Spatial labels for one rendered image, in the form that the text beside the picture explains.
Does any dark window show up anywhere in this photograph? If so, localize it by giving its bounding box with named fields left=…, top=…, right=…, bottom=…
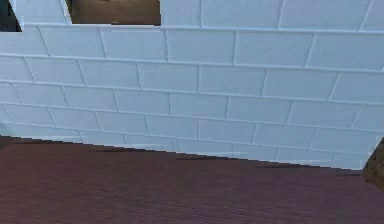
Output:
left=0, top=0, right=23, bottom=33

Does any brown framed wall picture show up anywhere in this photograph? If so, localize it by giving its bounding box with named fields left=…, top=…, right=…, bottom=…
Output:
left=65, top=0, right=162, bottom=27

